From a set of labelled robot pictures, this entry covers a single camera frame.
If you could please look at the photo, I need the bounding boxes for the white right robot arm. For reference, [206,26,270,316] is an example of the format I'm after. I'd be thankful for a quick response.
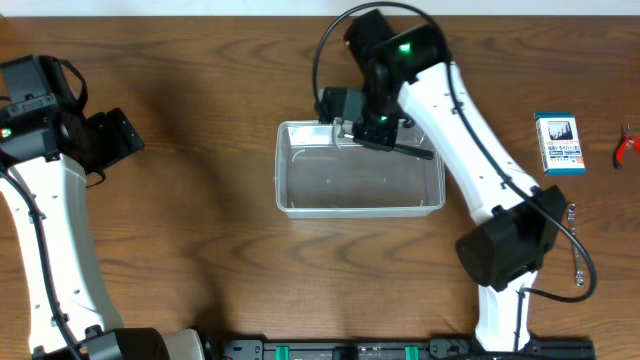
[314,2,567,352]

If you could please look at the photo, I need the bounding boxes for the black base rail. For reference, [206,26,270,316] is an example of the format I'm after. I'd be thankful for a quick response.
[220,336,597,360]

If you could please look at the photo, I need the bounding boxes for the blue white screwdriver box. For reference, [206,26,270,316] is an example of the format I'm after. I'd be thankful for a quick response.
[534,112,586,176]

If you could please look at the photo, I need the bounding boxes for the red handled pliers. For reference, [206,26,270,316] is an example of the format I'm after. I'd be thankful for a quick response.
[613,124,639,169]

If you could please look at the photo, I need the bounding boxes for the clear plastic container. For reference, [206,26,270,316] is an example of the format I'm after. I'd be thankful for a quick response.
[274,120,446,218]

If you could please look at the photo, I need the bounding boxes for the small hammer black handle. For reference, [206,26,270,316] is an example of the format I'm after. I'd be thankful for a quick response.
[331,119,434,160]

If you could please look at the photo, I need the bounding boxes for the silver combination wrench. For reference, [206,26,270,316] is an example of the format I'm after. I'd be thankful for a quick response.
[567,203,585,288]

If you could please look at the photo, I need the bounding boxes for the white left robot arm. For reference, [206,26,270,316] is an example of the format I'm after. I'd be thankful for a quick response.
[1,55,214,360]

